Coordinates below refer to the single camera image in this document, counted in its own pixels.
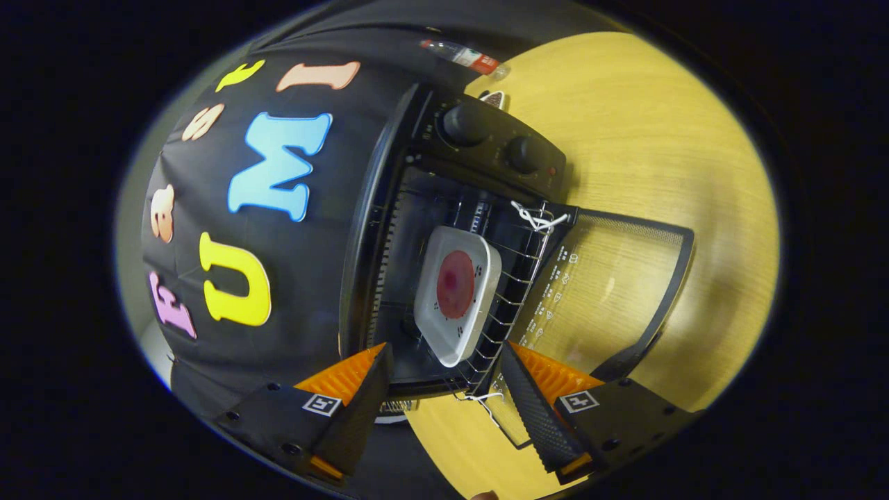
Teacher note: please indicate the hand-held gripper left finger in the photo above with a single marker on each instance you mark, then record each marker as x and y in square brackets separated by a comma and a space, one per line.
[361, 417]

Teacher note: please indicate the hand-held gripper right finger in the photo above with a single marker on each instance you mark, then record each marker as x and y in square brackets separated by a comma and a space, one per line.
[538, 417]

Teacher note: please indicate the white square plate pink print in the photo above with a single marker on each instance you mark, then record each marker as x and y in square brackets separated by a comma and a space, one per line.
[455, 285]

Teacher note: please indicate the black toaster oven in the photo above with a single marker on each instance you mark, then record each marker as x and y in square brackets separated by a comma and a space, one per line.
[486, 139]

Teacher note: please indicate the white divided dish with beans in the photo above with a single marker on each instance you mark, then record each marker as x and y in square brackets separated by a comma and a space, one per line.
[493, 99]

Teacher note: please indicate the clear water bottle red label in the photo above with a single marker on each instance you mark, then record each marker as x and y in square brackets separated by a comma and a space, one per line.
[462, 55]

